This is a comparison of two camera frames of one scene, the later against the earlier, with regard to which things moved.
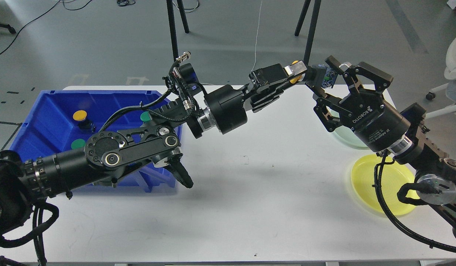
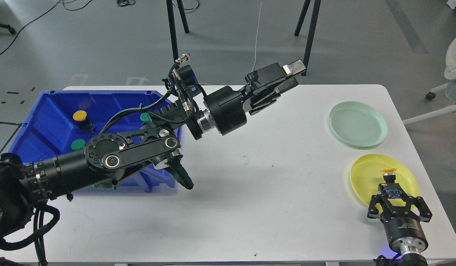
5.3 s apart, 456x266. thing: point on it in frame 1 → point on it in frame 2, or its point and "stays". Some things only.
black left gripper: x=227 y=105 stays
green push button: x=78 y=143 stays
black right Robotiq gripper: x=366 y=112 → x=402 y=226
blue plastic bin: x=57 y=118 stays
